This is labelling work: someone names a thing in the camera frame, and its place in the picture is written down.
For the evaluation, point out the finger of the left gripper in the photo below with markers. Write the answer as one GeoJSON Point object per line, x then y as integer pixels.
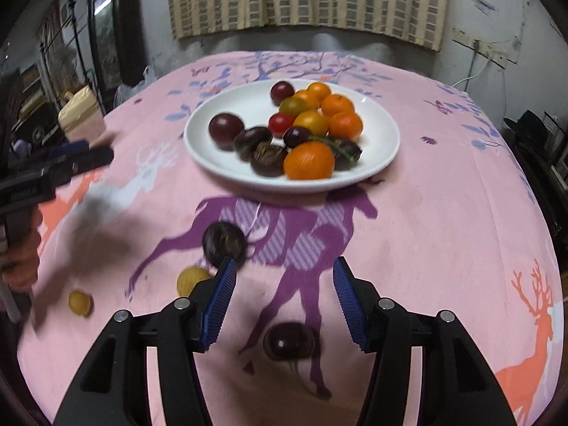
{"type": "Point", "coordinates": [68, 149]}
{"type": "Point", "coordinates": [64, 167]}

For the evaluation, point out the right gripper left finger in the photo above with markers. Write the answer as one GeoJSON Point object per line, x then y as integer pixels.
{"type": "Point", "coordinates": [210, 300]}

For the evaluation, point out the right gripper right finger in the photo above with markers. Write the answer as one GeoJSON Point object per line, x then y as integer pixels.
{"type": "Point", "coordinates": [357, 299]}

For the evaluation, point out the small yellow fruit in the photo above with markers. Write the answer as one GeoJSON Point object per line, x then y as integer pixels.
{"type": "Point", "coordinates": [189, 277]}
{"type": "Point", "coordinates": [80, 303]}

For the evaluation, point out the wrinkled passion fruit table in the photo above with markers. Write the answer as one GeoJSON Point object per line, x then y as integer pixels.
{"type": "Point", "coordinates": [222, 240]}

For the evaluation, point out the large orange mandarin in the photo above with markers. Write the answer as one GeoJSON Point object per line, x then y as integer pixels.
{"type": "Point", "coordinates": [312, 160]}

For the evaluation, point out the dark purple plum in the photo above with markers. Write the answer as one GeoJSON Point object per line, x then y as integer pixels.
{"type": "Point", "coordinates": [223, 128]}

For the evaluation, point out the yellow-orange fruit table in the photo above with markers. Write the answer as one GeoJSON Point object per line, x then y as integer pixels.
{"type": "Point", "coordinates": [314, 122]}

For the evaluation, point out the orange fruit table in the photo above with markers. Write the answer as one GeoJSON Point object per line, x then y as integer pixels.
{"type": "Point", "coordinates": [309, 97]}
{"type": "Point", "coordinates": [335, 104]}

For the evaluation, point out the dark cherry with stem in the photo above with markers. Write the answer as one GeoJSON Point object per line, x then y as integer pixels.
{"type": "Point", "coordinates": [298, 135]}

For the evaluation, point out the person's left hand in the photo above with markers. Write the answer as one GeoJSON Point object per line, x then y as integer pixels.
{"type": "Point", "coordinates": [21, 261]}

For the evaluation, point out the cream lidded drink cup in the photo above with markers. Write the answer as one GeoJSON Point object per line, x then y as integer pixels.
{"type": "Point", "coordinates": [82, 119]}

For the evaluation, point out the pink printed tablecloth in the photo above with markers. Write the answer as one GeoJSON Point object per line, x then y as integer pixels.
{"type": "Point", "coordinates": [451, 224]}

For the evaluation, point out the wrinkled dark passion fruit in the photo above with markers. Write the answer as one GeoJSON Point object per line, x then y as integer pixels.
{"type": "Point", "coordinates": [347, 153]}

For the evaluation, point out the wrinkled passion fruit middle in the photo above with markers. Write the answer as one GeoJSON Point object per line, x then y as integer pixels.
{"type": "Point", "coordinates": [268, 159]}

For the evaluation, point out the dark framed mirror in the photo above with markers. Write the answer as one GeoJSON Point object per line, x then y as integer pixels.
{"type": "Point", "coordinates": [118, 53]}

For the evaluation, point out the wrinkled passion fruit left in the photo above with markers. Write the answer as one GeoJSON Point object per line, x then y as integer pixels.
{"type": "Point", "coordinates": [246, 142]}

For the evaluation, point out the orange mandarin on table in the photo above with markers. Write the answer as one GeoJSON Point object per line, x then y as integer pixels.
{"type": "Point", "coordinates": [346, 124]}

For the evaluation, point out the white oval plate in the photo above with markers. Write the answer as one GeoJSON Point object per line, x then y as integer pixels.
{"type": "Point", "coordinates": [379, 140]}

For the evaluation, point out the red cherry tomato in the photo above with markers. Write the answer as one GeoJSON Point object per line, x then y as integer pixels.
{"type": "Point", "coordinates": [280, 123]}

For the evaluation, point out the green-orange tomato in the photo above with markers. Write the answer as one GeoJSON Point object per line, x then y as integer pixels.
{"type": "Point", "coordinates": [293, 106]}

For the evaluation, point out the small orange far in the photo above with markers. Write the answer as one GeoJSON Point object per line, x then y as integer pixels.
{"type": "Point", "coordinates": [319, 90]}

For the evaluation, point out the black hat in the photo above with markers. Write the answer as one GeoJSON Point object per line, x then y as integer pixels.
{"type": "Point", "coordinates": [529, 129]}

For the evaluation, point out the white wall power strip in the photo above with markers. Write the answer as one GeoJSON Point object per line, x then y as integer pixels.
{"type": "Point", "coordinates": [499, 53]}

